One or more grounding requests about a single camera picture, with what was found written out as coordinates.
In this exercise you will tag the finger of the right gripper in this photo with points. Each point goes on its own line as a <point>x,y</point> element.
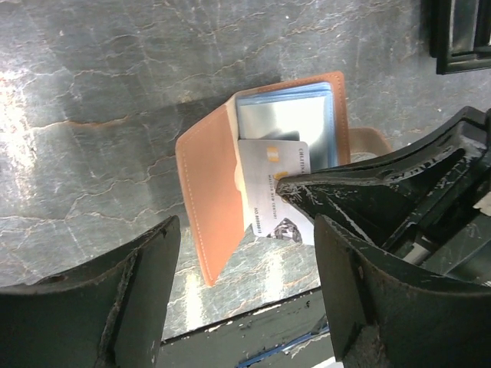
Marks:
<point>430,187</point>

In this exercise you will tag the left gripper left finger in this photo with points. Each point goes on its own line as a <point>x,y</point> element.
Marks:
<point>107,312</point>

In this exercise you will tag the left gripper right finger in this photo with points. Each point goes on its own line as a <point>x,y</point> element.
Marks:
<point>385,312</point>

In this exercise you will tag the brown leather card holder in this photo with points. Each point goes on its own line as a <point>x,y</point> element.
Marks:
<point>210,171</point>

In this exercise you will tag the black plastic bin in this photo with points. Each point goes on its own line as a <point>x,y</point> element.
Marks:
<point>458,34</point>

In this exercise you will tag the silver credit card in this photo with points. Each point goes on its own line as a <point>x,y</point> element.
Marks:
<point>264,163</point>

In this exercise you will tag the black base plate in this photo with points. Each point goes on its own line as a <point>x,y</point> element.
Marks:
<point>292,332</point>

